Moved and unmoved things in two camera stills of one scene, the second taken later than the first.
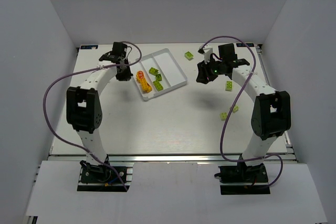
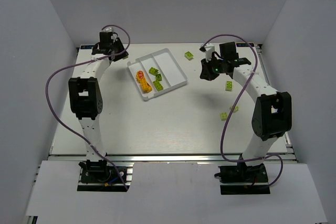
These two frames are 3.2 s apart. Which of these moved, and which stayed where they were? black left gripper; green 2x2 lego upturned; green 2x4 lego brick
Moved: black left gripper
Stayed: green 2x4 lego brick; green 2x2 lego upturned
